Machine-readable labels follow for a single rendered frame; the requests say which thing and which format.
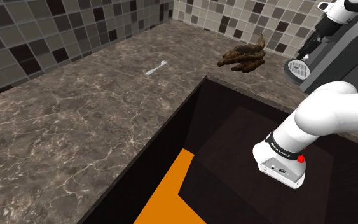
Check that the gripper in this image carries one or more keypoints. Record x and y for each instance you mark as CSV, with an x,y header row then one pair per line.
x,y
327,28

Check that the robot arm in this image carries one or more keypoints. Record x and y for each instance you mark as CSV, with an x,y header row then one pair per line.
x,y
327,114

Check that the grey coffee machine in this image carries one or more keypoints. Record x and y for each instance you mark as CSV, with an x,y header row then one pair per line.
x,y
349,52

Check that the brown lumpy root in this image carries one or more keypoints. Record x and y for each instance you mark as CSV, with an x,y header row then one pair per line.
x,y
243,57

